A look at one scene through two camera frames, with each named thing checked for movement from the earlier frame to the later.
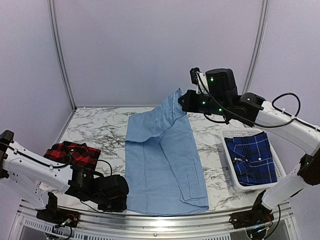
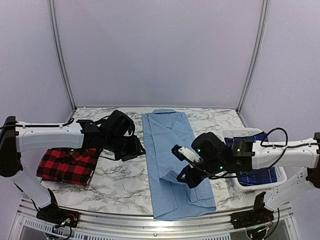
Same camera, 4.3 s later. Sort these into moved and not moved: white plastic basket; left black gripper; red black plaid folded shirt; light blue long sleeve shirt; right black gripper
Moved: light blue long sleeve shirt; left black gripper; right black gripper
Not moved: red black plaid folded shirt; white plastic basket
